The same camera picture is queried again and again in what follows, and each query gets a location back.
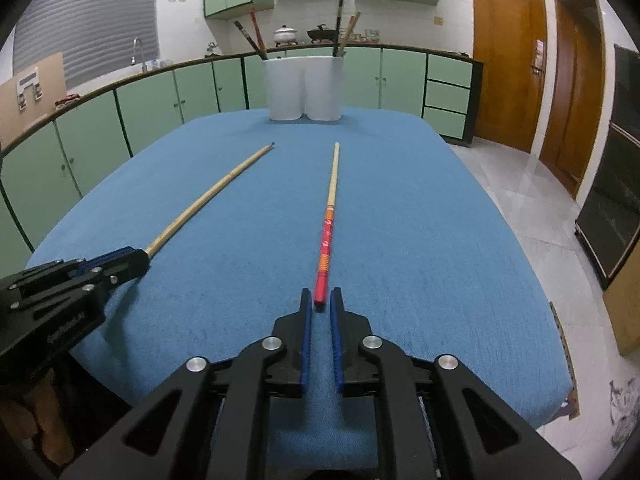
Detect cardboard box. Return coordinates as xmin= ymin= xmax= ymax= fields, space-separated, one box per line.
xmin=602 ymin=260 xmax=640 ymax=356

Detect green base cabinets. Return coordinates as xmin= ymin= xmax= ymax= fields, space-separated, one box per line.
xmin=0 ymin=44 xmax=485 ymax=261

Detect cardboard sheet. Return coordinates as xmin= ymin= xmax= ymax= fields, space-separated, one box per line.
xmin=0 ymin=51 xmax=67 ymax=138

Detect blue tablecloth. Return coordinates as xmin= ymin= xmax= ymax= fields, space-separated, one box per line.
xmin=25 ymin=106 xmax=573 ymax=466

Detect dark red handled chopstick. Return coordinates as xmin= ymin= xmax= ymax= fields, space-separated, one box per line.
xmin=249 ymin=8 xmax=267 ymax=58

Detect red handled bamboo chopstick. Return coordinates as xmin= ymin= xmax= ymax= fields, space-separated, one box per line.
xmin=313 ymin=141 xmax=342 ymax=308
xmin=338 ymin=15 xmax=355 ymax=57

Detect grey window blinds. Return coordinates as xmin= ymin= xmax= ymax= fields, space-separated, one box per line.
xmin=12 ymin=0 xmax=161 ymax=91

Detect black glass cabinet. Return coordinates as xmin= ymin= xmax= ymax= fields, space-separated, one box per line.
xmin=574 ymin=44 xmax=640 ymax=291

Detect plain bamboo chopstick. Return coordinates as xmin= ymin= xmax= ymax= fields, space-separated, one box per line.
xmin=342 ymin=10 xmax=362 ymax=56
xmin=142 ymin=143 xmax=276 ymax=258

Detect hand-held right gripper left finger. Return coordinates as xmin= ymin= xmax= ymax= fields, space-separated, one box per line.
xmin=60 ymin=287 xmax=315 ymax=480

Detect wooden door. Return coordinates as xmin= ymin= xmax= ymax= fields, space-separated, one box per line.
xmin=539 ymin=0 xmax=608 ymax=201
xmin=470 ymin=0 xmax=548 ymax=153

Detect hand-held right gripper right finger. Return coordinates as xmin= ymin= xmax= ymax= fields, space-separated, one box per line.
xmin=327 ymin=287 xmax=581 ymax=480

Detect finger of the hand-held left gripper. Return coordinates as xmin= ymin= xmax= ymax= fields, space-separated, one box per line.
xmin=0 ymin=250 xmax=152 ymax=321
xmin=0 ymin=247 xmax=138 ymax=294

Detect person's left hand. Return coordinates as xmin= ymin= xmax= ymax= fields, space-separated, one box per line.
xmin=0 ymin=367 xmax=76 ymax=466

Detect white foam piece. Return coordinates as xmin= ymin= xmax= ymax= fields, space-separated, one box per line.
xmin=17 ymin=71 xmax=43 ymax=111

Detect white double chopstick holder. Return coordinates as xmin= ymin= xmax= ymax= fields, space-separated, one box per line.
xmin=264 ymin=55 xmax=346 ymax=122

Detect black chopstick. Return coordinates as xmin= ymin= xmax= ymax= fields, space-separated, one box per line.
xmin=233 ymin=21 xmax=268 ymax=60
xmin=334 ymin=0 xmax=347 ymax=58

